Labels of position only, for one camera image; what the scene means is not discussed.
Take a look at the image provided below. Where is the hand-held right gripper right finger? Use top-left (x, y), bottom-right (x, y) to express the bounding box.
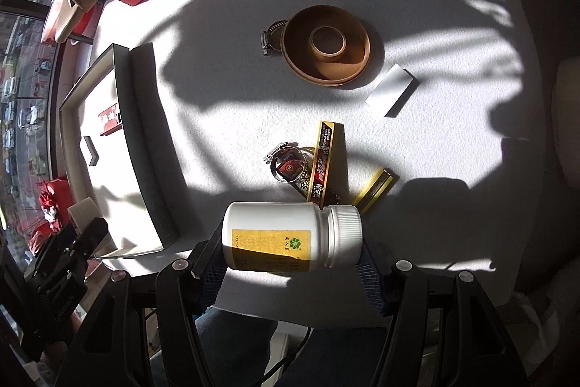
top-left (357, 241), bottom-right (532, 387)

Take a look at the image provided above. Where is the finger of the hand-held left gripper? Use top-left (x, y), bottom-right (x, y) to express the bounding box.
top-left (72, 217), bottom-right (110, 267)

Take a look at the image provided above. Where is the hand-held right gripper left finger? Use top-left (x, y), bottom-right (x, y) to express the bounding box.
top-left (54, 229), bottom-right (228, 387)

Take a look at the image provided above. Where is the black and yellow blade case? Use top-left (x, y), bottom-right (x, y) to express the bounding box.
top-left (352, 168), bottom-right (396, 214)

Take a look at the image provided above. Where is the white bottle with yellow label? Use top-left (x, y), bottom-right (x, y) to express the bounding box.
top-left (221, 201), bottom-right (364, 274)

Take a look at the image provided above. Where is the long yellow blade case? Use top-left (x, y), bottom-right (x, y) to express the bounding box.
top-left (307, 120), bottom-right (337, 207)

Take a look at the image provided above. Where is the metal clamp with red packet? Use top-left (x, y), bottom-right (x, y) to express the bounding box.
top-left (263, 141), bottom-right (303, 184)

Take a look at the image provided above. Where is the red decoration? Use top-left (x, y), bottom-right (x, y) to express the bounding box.
top-left (18, 176), bottom-right (75, 254)

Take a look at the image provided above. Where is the small black block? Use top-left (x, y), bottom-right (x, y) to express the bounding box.
top-left (80, 136), bottom-right (100, 167)

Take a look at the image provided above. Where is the small red packet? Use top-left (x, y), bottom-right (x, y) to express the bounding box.
top-left (97, 102), bottom-right (123, 137)

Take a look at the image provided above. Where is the white rectangular block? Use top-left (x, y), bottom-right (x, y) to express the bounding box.
top-left (365, 63), bottom-right (418, 119)

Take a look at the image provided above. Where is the white flat box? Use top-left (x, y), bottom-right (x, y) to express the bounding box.
top-left (42, 0), bottom-right (98, 44)

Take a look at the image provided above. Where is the black cable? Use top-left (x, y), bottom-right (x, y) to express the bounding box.
top-left (247, 326), bottom-right (313, 387)

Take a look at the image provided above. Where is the brown round ring dish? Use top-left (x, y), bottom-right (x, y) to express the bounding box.
top-left (282, 5), bottom-right (371, 87)

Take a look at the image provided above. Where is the steel hose clamp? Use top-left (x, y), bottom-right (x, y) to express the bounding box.
top-left (260, 20), bottom-right (291, 57)

